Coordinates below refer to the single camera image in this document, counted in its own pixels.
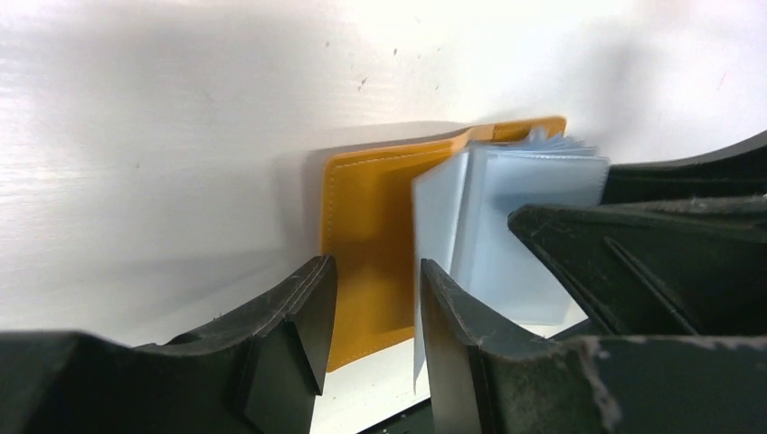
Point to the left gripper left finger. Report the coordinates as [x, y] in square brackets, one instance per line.
[256, 369]

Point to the yellow leather card holder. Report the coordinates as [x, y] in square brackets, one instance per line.
[447, 199]

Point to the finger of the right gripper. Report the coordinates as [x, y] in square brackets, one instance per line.
[735, 170]
[681, 267]

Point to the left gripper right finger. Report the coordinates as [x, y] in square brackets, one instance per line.
[490, 375]

